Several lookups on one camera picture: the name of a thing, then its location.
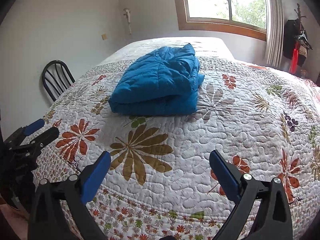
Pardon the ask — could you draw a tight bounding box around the white pleated curtain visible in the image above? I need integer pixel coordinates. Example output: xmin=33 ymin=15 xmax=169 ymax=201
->
xmin=264 ymin=0 xmax=284 ymax=68

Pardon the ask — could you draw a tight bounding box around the white wall mounted handset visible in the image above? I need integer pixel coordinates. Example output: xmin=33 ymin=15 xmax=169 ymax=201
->
xmin=123 ymin=8 xmax=132 ymax=35

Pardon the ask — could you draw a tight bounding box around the wooden coat rack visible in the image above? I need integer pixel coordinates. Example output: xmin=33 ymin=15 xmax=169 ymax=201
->
xmin=295 ymin=3 xmax=312 ymax=51

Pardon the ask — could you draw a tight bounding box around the pink cushion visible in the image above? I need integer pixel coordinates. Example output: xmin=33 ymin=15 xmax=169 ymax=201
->
xmin=1 ymin=204 xmax=28 ymax=239

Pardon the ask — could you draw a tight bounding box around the blue puffer jacket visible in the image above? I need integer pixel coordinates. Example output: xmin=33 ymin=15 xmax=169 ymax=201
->
xmin=108 ymin=43 xmax=204 ymax=116

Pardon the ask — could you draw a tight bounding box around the wooden framed window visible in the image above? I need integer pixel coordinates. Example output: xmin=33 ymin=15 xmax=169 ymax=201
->
xmin=175 ymin=0 xmax=267 ymax=41

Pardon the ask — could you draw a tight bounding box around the floral quilted bedspread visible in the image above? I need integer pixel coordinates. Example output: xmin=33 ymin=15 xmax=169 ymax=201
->
xmin=34 ymin=37 xmax=319 ymax=239

